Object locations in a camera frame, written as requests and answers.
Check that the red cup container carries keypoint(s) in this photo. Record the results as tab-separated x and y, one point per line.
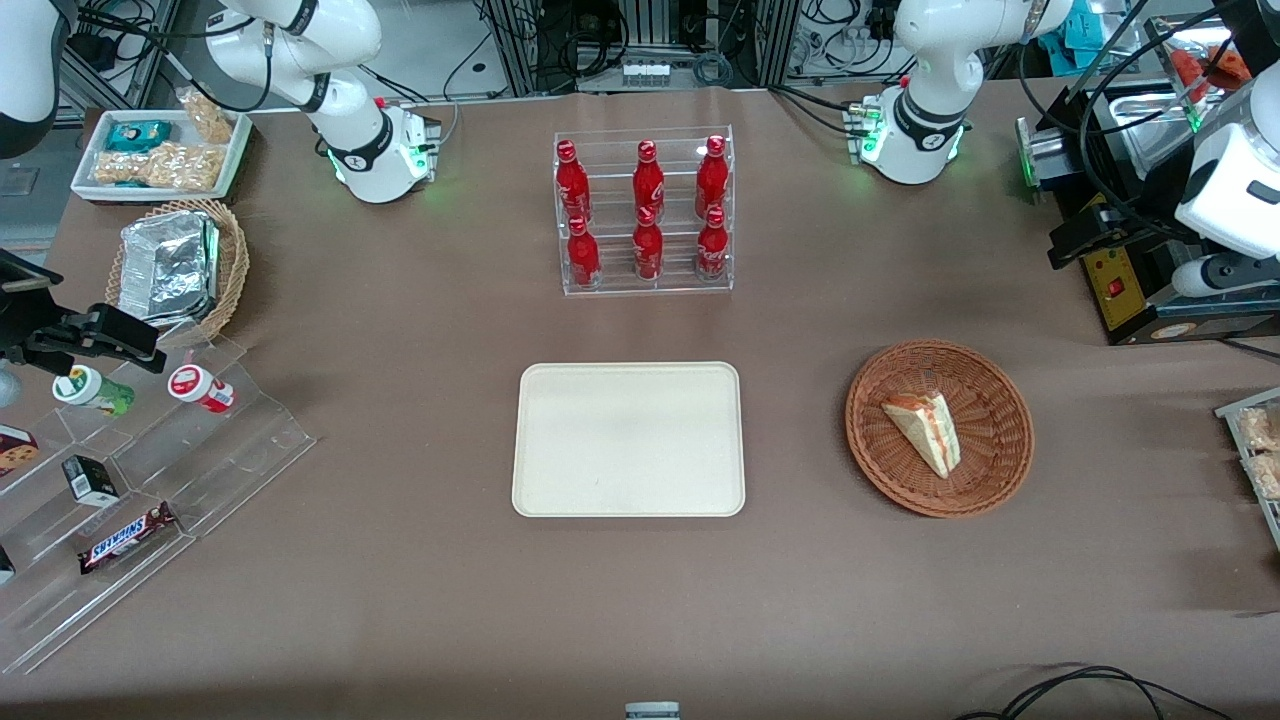
200	388

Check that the red cola bottle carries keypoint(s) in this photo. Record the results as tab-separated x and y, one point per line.
712	248
648	248
572	180
583	255
712	175
648	180

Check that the teal box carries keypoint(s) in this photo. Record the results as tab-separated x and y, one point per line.
1075	35

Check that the green cup container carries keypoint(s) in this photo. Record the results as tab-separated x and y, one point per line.
95	390

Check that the teal snack pack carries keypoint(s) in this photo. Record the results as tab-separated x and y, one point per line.
138	135

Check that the cookie box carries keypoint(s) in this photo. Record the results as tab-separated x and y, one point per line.
15	450

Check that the aluminium equipment frame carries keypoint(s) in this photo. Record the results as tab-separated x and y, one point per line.
640	30

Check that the snickers chocolate bar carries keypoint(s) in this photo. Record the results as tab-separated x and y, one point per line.
125	538

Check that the white power strip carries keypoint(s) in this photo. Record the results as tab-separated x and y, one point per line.
646	72

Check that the cream plastic tray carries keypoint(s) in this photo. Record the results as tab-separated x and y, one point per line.
628	440

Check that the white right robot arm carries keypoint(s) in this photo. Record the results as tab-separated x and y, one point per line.
350	40

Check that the clear acrylic stepped shelf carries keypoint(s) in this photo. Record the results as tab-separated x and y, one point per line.
230	460

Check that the clear acrylic bottle rack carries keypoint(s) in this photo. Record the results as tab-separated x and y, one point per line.
612	285

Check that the round brown wicker basket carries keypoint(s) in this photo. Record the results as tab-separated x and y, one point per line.
990	450

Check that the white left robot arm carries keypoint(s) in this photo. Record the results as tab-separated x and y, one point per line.
930	60

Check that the small black carton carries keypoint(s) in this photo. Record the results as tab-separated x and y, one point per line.
90	480

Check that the clear rice snack pack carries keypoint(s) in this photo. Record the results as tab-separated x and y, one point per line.
1267	476
1260	428

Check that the grey device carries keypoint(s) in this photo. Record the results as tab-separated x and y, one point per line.
652	711

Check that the steel warmer pan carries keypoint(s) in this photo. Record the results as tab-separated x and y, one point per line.
1150	130

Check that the dark snack pack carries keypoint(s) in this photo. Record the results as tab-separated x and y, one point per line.
6	565

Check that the black food warmer machine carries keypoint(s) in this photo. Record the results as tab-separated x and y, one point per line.
1125	300

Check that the red packaged food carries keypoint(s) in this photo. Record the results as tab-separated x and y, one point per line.
1190	70

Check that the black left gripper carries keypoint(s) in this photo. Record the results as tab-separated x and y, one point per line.
1148	204

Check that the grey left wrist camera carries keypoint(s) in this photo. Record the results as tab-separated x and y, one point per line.
1250	277

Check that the small clear peanut bag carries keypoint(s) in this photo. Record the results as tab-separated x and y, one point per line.
210	118

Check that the triangular sandwich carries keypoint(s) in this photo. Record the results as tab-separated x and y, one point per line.
928	430

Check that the large clear peanut pack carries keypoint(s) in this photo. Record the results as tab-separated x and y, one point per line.
170	167

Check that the foil-wrapped food package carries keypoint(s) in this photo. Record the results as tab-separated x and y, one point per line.
165	265

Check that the white rectangular snack tray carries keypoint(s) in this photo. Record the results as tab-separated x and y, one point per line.
85	170

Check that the oval tan wicker basket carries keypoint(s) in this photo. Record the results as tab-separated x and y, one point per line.
232	270

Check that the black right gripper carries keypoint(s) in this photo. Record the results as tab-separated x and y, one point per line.
22	322

